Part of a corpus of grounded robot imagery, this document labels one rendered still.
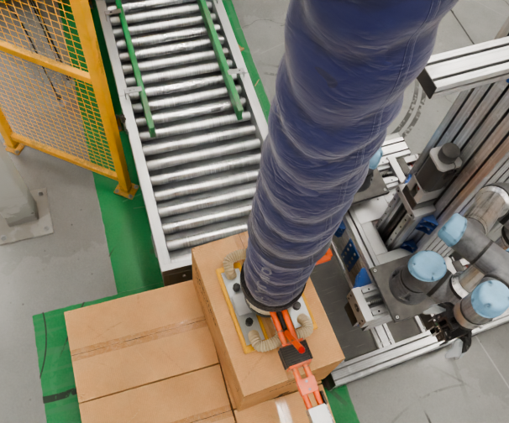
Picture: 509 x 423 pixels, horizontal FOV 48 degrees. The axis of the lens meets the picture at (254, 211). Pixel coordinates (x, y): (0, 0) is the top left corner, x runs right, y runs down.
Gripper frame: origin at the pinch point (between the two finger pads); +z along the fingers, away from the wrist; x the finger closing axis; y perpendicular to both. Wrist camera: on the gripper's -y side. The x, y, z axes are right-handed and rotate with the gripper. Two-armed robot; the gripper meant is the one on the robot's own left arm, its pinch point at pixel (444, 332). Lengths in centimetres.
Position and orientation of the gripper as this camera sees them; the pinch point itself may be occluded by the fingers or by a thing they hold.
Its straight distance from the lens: 169.5
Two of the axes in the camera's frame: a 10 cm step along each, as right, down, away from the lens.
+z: -0.8, 4.4, 8.9
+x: 3.4, 8.5, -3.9
